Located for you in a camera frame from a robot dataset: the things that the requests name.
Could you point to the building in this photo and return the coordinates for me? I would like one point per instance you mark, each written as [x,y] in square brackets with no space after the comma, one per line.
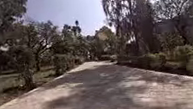
[179,28]

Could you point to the row of trees and bushes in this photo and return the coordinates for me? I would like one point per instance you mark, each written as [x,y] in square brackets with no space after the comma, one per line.
[33,46]

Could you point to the grey brick paved path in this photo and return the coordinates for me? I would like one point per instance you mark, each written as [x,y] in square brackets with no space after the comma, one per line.
[104,93]

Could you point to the row of green bushes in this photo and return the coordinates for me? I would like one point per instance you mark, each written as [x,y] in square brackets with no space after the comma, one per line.
[171,59]

